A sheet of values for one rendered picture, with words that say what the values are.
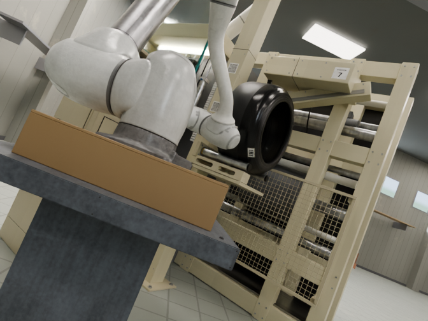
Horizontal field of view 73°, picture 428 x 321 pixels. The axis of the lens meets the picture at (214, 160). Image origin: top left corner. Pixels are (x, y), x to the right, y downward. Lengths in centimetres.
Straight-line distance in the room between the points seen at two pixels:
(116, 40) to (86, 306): 62
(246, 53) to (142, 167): 163
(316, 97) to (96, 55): 167
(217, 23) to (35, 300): 101
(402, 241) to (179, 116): 1287
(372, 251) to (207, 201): 1219
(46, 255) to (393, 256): 1291
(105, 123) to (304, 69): 135
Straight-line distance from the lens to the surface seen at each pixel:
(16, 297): 73
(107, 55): 79
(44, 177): 53
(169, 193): 55
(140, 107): 69
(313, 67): 216
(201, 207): 55
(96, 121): 162
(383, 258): 1300
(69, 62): 81
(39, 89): 640
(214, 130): 118
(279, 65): 226
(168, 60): 73
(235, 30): 272
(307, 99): 221
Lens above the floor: 73
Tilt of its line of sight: 4 degrees up
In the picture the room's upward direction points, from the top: 23 degrees clockwise
